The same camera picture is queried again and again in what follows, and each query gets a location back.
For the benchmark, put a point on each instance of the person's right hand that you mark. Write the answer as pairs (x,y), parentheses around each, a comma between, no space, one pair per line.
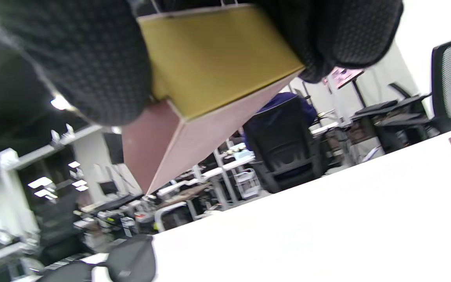
(73,58)

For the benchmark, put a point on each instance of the black sunglasses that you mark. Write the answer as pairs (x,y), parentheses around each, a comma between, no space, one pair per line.
(131,258)

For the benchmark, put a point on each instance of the brown side table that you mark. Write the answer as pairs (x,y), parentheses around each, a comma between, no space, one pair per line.
(186,194)

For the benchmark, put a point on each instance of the black office chair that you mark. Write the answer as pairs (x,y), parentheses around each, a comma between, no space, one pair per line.
(284,152)

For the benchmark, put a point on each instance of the computer monitor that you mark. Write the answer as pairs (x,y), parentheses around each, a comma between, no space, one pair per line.
(345,75)

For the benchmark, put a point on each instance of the black computer desk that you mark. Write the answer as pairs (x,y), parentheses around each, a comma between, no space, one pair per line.
(390,117)

